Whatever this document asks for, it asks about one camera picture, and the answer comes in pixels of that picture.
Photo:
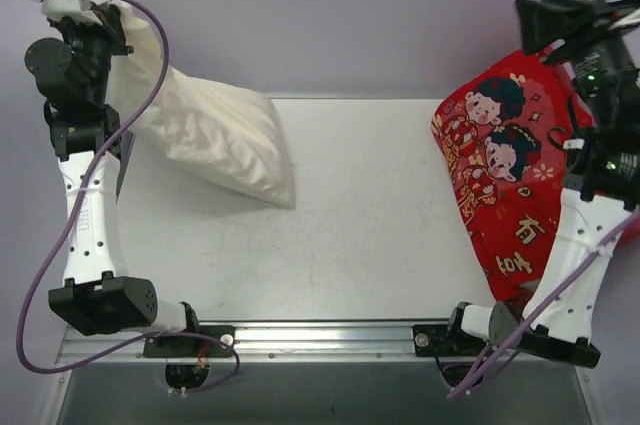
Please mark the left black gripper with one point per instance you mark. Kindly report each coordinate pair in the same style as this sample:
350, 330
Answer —
107, 23

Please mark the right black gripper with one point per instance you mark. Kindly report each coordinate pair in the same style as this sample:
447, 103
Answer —
570, 43

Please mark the cream pillowcase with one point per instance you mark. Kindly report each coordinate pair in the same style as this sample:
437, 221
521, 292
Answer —
228, 135

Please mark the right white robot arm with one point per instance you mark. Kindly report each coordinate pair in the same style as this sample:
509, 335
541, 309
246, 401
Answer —
599, 208

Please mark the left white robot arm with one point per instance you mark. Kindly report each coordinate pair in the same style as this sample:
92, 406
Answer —
98, 296

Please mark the red cartoon print bag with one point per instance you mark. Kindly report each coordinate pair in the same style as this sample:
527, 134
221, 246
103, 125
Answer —
506, 176

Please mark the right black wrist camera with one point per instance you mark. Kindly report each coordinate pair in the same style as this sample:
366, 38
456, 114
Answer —
602, 67

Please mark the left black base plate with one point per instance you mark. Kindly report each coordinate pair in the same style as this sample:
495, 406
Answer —
164, 346

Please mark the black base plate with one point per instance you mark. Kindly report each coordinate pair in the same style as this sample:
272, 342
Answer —
435, 340
164, 346

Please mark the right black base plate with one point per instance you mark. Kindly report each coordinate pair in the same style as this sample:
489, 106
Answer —
435, 340

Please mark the aluminium mounting rail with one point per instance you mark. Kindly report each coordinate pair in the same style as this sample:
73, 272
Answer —
264, 340

